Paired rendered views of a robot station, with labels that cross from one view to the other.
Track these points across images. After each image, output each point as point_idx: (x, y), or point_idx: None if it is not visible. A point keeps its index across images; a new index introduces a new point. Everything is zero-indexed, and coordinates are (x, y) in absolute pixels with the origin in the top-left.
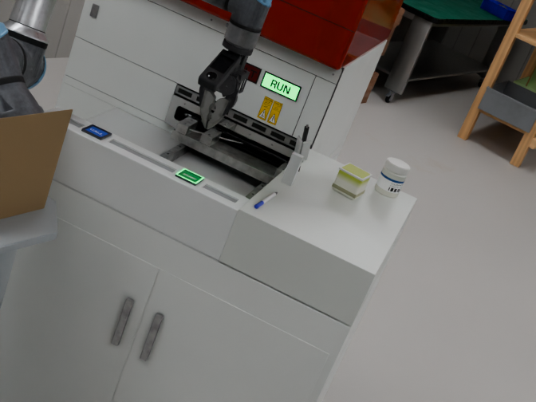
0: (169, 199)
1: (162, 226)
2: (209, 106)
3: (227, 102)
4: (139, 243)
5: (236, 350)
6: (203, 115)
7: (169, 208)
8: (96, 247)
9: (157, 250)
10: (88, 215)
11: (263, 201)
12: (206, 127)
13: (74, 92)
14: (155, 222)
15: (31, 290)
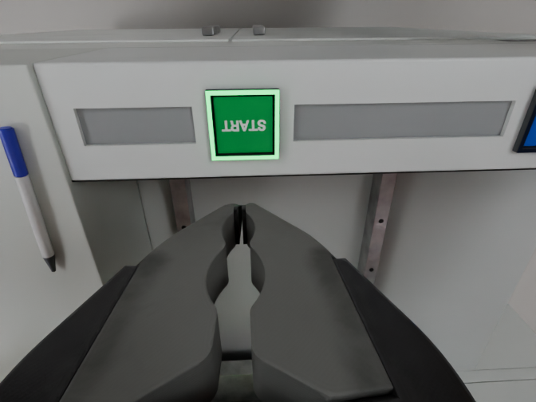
0: (260, 53)
1: (252, 47)
2: (265, 276)
3: (76, 382)
4: (285, 42)
5: (75, 37)
6: (277, 224)
7: (251, 51)
8: (349, 37)
9: (245, 43)
10: (401, 41)
11: (15, 177)
12: (238, 205)
13: (535, 359)
14: (272, 47)
15: (388, 31)
